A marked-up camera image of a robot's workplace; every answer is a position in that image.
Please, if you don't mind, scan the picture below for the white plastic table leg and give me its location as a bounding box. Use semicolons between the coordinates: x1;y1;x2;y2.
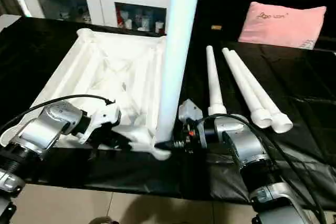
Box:
229;50;294;134
221;48;273;129
153;0;204;152
205;46;228;118

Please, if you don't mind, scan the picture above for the white plastic table top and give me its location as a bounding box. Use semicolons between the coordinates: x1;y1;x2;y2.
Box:
0;28;175;161

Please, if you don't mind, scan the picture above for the black work mat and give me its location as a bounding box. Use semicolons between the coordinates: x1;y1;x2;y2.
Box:
0;17;336;206

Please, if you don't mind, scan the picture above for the pink pillow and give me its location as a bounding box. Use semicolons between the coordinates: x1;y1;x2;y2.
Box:
238;1;327;50

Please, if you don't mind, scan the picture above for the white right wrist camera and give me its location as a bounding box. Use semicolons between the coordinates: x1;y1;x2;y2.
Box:
177;99;205;129

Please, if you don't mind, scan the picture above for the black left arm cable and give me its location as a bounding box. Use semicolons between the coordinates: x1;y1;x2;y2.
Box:
0;94;114;133

